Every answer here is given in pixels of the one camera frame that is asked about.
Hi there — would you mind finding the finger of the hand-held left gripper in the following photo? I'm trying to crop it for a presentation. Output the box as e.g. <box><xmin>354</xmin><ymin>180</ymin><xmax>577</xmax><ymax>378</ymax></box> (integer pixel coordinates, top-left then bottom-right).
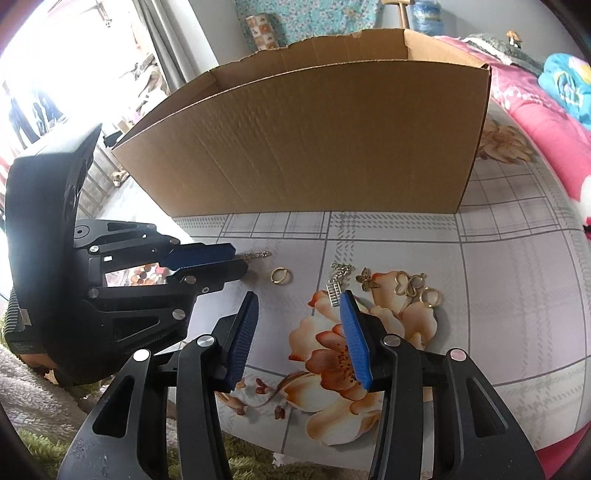
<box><xmin>74</xmin><ymin>220</ymin><xmax>236</xmax><ymax>273</ymax></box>
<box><xmin>90</xmin><ymin>259</ymin><xmax>249</xmax><ymax>352</ymax></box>

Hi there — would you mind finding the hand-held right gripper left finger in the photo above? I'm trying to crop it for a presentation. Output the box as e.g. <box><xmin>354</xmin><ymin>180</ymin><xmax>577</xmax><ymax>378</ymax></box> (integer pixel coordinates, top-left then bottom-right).
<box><xmin>58</xmin><ymin>291</ymin><xmax>260</xmax><ymax>480</ymax></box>

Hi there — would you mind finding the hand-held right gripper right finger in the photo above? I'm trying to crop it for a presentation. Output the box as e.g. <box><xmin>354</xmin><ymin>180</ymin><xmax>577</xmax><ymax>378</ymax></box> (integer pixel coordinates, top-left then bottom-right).
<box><xmin>339</xmin><ymin>290</ymin><xmax>546</xmax><ymax>480</ymax></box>

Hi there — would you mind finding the silver bar pendant necklace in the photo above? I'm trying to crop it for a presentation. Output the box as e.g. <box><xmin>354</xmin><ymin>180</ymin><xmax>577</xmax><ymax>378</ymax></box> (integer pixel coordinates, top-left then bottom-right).
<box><xmin>325</xmin><ymin>263</ymin><xmax>356</xmax><ymax>308</ymax></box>

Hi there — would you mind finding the colourful bead necklace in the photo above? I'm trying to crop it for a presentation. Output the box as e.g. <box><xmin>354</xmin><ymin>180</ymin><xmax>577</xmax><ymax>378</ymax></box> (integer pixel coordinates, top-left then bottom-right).
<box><xmin>124</xmin><ymin>263</ymin><xmax>169</xmax><ymax>284</ymax></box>

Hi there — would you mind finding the gold outline butterfly brooch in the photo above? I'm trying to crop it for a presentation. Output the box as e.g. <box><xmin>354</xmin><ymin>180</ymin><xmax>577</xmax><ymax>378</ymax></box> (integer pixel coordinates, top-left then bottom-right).
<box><xmin>394</xmin><ymin>272</ymin><xmax>428</xmax><ymax>298</ymax></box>

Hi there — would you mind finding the brown cardboard box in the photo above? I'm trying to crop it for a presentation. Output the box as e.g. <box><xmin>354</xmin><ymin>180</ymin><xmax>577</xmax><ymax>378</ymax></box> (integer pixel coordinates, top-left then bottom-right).
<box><xmin>112</xmin><ymin>28</ymin><xmax>492</xmax><ymax>217</ymax></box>

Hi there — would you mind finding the white green shaggy rug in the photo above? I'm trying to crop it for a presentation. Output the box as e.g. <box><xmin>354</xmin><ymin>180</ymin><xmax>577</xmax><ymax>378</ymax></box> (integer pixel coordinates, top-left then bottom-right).
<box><xmin>0</xmin><ymin>344</ymin><xmax>370</xmax><ymax>480</ymax></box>

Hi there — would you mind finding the floral tablecloth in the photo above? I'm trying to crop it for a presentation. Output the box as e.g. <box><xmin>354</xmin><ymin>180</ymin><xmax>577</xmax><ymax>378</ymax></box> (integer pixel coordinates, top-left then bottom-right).
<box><xmin>171</xmin><ymin>99</ymin><xmax>591</xmax><ymax>464</ymax></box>

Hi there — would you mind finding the grey curtain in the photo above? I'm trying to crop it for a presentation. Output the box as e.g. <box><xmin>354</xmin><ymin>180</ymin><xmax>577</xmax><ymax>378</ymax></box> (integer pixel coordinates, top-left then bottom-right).
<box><xmin>134</xmin><ymin>0</ymin><xmax>220</xmax><ymax>100</ymax></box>

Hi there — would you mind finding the patterned paper roll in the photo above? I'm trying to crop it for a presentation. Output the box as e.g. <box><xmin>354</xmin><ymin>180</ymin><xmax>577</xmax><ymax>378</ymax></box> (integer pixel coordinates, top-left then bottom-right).
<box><xmin>245</xmin><ymin>14</ymin><xmax>280</xmax><ymax>51</ymax></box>

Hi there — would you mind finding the pink floral quilt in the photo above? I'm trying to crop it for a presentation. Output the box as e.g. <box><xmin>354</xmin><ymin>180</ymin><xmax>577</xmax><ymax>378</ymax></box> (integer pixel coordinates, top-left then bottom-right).
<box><xmin>431</xmin><ymin>32</ymin><xmax>591</xmax><ymax>480</ymax></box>

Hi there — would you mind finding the wooden stool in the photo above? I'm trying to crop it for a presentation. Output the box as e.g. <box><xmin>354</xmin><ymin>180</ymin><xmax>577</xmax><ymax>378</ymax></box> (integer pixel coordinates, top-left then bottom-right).
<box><xmin>381</xmin><ymin>0</ymin><xmax>411</xmax><ymax>31</ymax></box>

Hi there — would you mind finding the grey patterned cloth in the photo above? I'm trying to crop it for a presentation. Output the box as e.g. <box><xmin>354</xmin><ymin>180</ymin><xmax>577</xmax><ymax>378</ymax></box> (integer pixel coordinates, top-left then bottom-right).
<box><xmin>464</xmin><ymin>34</ymin><xmax>543</xmax><ymax>75</ymax></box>

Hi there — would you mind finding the blue water jug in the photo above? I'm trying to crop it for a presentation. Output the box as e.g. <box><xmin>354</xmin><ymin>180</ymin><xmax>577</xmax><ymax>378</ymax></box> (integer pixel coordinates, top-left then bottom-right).
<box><xmin>412</xmin><ymin>0</ymin><xmax>444</xmax><ymax>33</ymax></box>

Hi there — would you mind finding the blue cartoon blanket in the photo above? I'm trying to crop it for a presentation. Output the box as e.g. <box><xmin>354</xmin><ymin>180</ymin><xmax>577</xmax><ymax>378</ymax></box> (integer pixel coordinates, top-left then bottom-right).
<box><xmin>538</xmin><ymin>53</ymin><xmax>591</xmax><ymax>123</ymax></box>

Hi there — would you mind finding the turquoise floral wall cloth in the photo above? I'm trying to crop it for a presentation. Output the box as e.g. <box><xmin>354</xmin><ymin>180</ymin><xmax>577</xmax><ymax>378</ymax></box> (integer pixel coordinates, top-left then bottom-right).
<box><xmin>235</xmin><ymin>0</ymin><xmax>384</xmax><ymax>44</ymax></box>

